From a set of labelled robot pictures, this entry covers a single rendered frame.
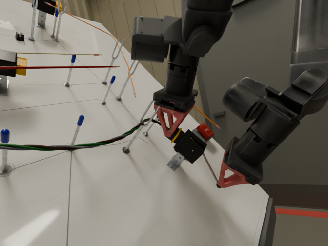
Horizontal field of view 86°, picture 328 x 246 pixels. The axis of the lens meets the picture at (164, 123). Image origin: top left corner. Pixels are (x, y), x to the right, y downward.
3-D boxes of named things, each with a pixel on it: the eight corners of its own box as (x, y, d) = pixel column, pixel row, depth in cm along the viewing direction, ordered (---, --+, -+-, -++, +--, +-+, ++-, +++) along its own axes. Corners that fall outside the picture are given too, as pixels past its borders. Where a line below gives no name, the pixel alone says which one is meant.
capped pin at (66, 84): (71, 86, 44) (79, 55, 39) (66, 87, 43) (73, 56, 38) (67, 82, 44) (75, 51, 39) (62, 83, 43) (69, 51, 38)
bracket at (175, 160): (174, 171, 42) (186, 159, 39) (166, 165, 42) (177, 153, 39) (180, 161, 45) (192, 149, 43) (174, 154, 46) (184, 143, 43)
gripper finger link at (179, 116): (149, 135, 38) (153, 94, 34) (162, 123, 44) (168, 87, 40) (177, 146, 36) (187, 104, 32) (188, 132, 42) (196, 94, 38)
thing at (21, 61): (16, 65, 33) (16, 55, 32) (26, 67, 34) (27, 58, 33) (15, 74, 32) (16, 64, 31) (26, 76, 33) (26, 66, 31)
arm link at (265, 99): (299, 119, 26) (309, 117, 29) (259, 94, 30) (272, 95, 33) (268, 152, 29) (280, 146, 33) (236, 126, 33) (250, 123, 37)
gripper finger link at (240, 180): (205, 184, 38) (228, 155, 34) (211, 165, 44) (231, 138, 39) (233, 202, 37) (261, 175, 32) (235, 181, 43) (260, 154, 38)
